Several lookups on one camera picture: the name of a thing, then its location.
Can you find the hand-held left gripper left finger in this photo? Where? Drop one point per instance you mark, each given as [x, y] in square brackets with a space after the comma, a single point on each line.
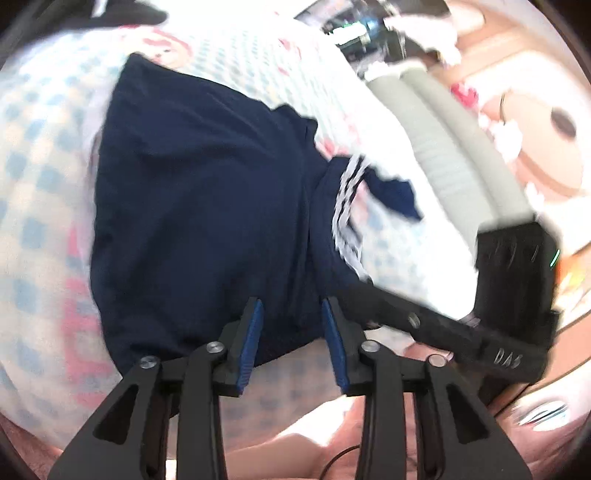
[249, 341]

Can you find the navy white-striped garment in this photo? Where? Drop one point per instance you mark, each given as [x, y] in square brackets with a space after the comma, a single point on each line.
[194, 207]

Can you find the pink fluffy robe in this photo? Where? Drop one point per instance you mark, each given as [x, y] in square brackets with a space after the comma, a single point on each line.
[295, 457]

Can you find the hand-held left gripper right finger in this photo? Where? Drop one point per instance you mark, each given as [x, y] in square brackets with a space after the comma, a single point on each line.
[334, 346]

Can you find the black garment with white stripe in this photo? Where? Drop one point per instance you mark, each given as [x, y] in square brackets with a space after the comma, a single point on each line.
[134, 11]

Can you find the red plush toy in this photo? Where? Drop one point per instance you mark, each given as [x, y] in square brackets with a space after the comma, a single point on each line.
[464, 94]

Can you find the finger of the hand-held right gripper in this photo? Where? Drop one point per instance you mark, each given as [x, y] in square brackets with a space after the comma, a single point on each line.
[415, 323]

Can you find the dark wardrobe with clothes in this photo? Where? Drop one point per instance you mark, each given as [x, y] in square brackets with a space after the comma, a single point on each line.
[351, 32]

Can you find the printed checkered blanket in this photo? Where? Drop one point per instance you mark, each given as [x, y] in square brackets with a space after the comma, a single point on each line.
[41, 184]

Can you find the grey padded headboard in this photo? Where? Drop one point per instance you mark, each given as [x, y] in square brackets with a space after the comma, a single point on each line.
[461, 152]

